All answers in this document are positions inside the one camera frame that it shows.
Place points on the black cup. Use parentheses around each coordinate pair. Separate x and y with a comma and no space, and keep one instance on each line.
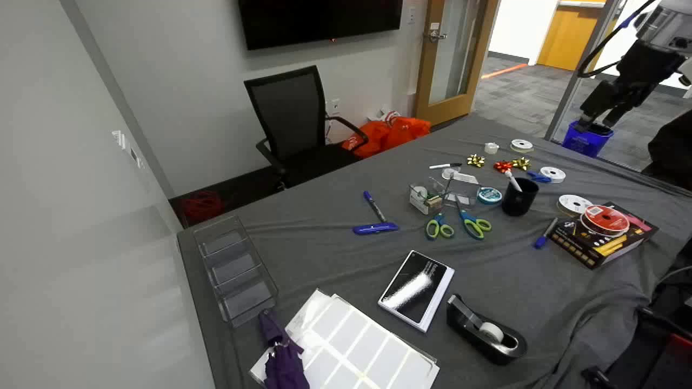
(520,197)

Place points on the grey tablecloth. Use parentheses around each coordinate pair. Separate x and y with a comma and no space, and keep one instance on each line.
(384,276)

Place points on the white label sheet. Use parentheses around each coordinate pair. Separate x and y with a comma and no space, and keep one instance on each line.
(344,349)

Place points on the wooden door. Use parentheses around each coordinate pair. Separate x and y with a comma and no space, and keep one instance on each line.
(455,43)

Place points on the red binder clip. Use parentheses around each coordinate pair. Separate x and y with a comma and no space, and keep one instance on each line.
(502,166)

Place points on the red object on floor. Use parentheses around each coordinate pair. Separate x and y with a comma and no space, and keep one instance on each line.
(201,206)

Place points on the blue marker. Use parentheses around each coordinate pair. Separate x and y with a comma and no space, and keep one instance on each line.
(541,241)

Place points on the white marker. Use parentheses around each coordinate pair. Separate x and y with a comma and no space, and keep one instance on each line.
(447,164)

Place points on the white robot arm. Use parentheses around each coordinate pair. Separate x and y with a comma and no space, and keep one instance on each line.
(662,45)

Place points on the black yellow book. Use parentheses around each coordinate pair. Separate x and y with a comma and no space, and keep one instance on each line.
(597,248)

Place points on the blue pen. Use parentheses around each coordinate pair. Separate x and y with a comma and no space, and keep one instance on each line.
(373,203)

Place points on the purple cloth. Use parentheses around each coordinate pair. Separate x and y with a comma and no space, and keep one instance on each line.
(284,366)

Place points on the green blue scissors right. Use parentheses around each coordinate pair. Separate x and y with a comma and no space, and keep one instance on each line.
(476,227)

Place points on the orange bag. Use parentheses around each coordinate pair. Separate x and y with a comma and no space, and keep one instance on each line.
(386,135)

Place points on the blue box cutter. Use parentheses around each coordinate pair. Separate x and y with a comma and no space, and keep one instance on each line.
(374,227)

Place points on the blue bin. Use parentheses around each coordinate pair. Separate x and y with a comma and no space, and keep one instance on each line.
(586,139)

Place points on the black tablet with white case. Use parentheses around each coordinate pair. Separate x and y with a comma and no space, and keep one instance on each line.
(416,290)

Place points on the black tape dispenser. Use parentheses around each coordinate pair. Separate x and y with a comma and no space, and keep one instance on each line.
(496,341)

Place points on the wall mounted black television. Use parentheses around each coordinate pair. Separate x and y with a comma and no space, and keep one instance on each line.
(284,21)

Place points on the small white tape dispenser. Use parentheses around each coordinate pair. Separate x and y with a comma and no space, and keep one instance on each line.
(419,200)

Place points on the blue clear tape roll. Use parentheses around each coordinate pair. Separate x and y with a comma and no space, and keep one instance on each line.
(490,195)

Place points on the green scissors left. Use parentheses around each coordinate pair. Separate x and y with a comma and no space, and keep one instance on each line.
(437,227)

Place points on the white tape roll green core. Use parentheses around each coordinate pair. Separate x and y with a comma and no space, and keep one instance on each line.
(522,145)

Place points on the clear plastic organizer tray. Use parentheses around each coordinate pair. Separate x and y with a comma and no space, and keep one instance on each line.
(234,271)

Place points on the red white tape roll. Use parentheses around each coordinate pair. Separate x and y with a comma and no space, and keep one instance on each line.
(605,218)

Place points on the black mesh office chair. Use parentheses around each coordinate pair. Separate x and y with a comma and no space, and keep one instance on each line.
(291,110)

